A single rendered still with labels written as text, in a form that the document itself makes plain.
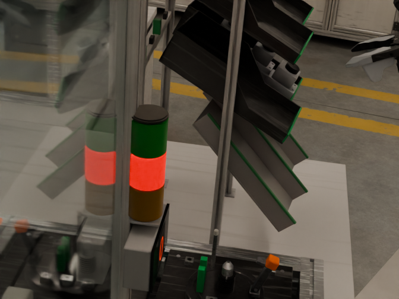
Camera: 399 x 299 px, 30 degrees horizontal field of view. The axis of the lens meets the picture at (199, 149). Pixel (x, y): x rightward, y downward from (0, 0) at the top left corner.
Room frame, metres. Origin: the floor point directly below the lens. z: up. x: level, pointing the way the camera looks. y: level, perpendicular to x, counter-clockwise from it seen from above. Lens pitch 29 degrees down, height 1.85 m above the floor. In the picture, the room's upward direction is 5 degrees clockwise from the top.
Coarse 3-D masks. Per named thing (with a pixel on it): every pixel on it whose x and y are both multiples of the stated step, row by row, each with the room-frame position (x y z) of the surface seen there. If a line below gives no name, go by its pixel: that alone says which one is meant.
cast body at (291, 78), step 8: (280, 64) 1.42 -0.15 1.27; (288, 64) 1.42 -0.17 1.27; (264, 72) 1.44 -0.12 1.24; (272, 72) 1.43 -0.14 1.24; (280, 72) 1.41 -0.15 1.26; (288, 72) 1.40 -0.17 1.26; (296, 72) 1.41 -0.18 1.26; (264, 80) 1.43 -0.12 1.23; (272, 80) 1.41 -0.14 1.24; (280, 80) 1.40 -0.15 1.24; (288, 80) 1.40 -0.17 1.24; (280, 88) 1.40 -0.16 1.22; (288, 88) 1.40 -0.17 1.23; (288, 96) 1.40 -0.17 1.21
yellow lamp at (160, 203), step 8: (136, 192) 0.84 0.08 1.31; (144, 192) 0.83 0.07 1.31; (152, 192) 0.84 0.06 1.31; (160, 192) 0.85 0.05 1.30; (136, 200) 0.84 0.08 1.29; (144, 200) 0.83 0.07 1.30; (152, 200) 0.84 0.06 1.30; (160, 200) 0.85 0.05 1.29; (136, 208) 0.84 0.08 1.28; (144, 208) 0.83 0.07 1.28; (152, 208) 0.84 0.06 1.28; (160, 208) 0.85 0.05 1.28; (136, 216) 0.84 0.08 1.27; (144, 216) 0.83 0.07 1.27; (152, 216) 0.84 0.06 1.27; (160, 216) 0.85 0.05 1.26
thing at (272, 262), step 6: (258, 258) 1.03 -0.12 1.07; (270, 258) 1.03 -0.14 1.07; (276, 258) 1.03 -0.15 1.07; (258, 264) 1.03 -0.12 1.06; (264, 264) 1.02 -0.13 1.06; (270, 264) 1.02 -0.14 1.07; (276, 264) 1.02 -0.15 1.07; (264, 270) 1.03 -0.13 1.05; (270, 270) 1.02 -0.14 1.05; (258, 276) 1.03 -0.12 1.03; (264, 276) 1.02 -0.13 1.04; (258, 282) 1.02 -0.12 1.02; (252, 288) 1.03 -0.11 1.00; (258, 288) 1.02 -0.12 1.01
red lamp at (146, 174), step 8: (136, 160) 0.84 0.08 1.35; (144, 160) 0.83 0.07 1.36; (152, 160) 0.84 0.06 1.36; (160, 160) 0.84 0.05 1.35; (136, 168) 0.84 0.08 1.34; (144, 168) 0.83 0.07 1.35; (152, 168) 0.84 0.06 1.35; (160, 168) 0.84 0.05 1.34; (136, 176) 0.84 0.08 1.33; (144, 176) 0.83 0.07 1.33; (152, 176) 0.84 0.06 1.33; (160, 176) 0.84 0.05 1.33; (136, 184) 0.84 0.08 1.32; (144, 184) 0.83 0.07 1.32; (152, 184) 0.84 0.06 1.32; (160, 184) 0.85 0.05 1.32
